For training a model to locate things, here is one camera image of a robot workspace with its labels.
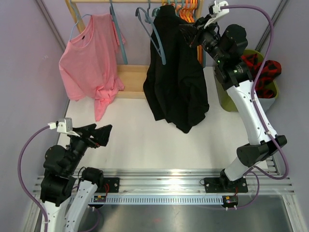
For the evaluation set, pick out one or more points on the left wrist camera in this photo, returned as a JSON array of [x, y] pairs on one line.
[[63, 126]]

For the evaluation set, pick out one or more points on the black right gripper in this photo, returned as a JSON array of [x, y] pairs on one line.
[[189, 31]]

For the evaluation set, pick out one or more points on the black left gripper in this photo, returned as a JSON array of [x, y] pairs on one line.
[[101, 135]]

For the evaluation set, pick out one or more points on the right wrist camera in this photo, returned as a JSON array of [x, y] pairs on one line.
[[216, 12]]

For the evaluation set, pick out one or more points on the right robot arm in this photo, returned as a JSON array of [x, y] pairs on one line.
[[235, 78]]

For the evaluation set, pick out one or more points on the wooden rack frame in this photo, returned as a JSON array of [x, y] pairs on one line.
[[133, 76]]

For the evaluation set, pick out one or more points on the light blue wire hanger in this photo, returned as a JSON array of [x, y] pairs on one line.
[[77, 17]]

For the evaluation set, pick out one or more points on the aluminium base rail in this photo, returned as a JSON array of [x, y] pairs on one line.
[[180, 182]]

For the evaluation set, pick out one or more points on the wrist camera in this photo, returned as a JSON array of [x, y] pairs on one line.
[[216, 12], [63, 126]]

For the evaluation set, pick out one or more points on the green plastic basket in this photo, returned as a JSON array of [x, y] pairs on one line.
[[225, 101]]

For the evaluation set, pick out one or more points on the orange plastic hanger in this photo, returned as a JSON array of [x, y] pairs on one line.
[[187, 9]]

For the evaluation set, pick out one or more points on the aluminium corner profile left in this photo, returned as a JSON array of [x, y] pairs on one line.
[[44, 11]]

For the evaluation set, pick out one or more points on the red black plaid shirt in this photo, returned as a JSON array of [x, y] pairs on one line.
[[270, 71]]

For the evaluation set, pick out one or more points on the pink t-shirt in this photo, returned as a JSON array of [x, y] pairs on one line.
[[88, 67]]

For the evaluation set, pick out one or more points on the white slotted cable duct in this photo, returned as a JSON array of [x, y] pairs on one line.
[[156, 200]]

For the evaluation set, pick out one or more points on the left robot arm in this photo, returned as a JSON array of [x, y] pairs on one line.
[[61, 214]]

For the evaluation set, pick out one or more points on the wooden clothes rail rod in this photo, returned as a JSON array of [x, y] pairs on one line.
[[120, 1]]

